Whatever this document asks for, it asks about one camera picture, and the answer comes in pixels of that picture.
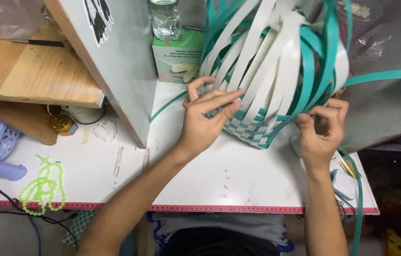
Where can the grey divider panel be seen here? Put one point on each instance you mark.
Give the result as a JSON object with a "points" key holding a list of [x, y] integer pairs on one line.
{"points": [[126, 71]]}

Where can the person's grey shirt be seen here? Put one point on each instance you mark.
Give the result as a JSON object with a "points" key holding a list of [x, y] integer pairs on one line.
{"points": [[221, 224]]}

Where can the person's right hand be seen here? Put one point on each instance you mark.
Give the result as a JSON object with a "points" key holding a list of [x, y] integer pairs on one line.
{"points": [[323, 142]]}

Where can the gold metal clip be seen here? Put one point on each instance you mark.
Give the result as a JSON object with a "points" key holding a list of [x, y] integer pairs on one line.
{"points": [[348, 167]]}

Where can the green glove box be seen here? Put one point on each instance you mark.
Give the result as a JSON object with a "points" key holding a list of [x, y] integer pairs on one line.
{"points": [[175, 53]]}

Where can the black and white sticker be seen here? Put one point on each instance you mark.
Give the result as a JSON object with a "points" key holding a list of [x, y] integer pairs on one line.
{"points": [[98, 21]]}

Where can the pink measuring tape strip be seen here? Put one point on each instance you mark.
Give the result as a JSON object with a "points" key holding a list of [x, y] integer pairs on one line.
{"points": [[186, 208]]}

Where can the clear plastic bag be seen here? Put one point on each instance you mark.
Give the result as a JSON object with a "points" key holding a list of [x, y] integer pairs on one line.
{"points": [[8, 16]]}

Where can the white round container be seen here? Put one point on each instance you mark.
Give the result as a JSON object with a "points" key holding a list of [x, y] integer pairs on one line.
{"points": [[86, 113]]}

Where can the person's left hand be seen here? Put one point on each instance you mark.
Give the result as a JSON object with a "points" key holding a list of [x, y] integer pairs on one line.
{"points": [[197, 124]]}

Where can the teal and white woven basket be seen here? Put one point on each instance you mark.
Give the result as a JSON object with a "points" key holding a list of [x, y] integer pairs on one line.
{"points": [[278, 64]]}

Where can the clear plastic water bottle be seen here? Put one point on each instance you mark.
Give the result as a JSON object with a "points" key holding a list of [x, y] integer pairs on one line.
{"points": [[165, 19]]}

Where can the large clear plastic sheet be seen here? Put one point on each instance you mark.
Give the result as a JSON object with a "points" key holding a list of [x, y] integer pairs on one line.
{"points": [[389, 42]]}

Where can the crumpled clear plastic wrap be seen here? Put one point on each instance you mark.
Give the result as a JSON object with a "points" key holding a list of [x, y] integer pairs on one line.
{"points": [[104, 130]]}

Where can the gold lidded small jar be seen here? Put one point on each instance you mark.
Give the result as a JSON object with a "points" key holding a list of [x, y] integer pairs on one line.
{"points": [[62, 123]]}

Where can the wooden shelf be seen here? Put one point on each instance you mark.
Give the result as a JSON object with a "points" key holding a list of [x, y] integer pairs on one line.
{"points": [[33, 78]]}

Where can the black pen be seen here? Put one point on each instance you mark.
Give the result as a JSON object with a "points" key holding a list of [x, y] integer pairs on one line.
{"points": [[44, 43]]}

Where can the white and blue small device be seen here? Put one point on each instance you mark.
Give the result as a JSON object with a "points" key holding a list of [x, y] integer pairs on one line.
{"points": [[343, 185]]}

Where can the green checkered cloth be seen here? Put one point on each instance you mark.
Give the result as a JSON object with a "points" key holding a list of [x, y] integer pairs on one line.
{"points": [[78, 225]]}

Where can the pale tape strip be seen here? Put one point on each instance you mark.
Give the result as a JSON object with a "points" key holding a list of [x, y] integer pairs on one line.
{"points": [[85, 135]]}

